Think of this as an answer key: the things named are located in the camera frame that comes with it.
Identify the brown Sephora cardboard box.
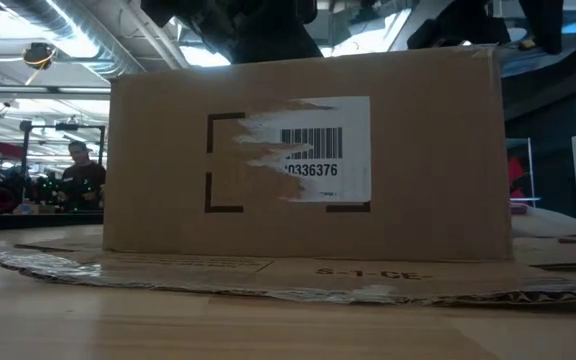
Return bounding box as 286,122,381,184
0,45,576,307

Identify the metal wire shelf rack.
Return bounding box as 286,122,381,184
505,137,543,207

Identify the red plastic storage bin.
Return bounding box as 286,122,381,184
506,157,528,199

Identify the long ceiling light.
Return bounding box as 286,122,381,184
0,84,113,97

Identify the black camera gantry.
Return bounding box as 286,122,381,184
19,121,108,187

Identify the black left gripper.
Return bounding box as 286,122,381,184
140,0,325,65

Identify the white mesh pouch purple trim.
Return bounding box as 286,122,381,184
510,203,576,245

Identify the ceiling cable reel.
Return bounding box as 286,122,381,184
21,42,58,70

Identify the person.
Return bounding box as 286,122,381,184
56,140,108,212

